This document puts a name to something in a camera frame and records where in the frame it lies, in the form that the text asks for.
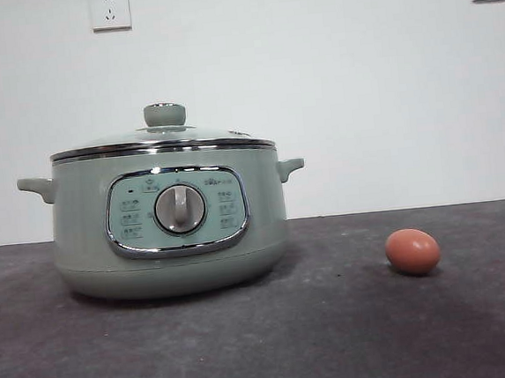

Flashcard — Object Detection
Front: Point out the brown egg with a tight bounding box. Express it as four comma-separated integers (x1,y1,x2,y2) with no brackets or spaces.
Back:
382,226,443,280

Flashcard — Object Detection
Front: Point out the pale green electric pot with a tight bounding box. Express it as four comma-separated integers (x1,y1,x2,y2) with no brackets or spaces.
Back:
14,136,316,311

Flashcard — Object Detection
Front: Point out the glass lid with green knob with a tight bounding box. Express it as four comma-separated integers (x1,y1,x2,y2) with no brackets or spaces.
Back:
46,92,276,165

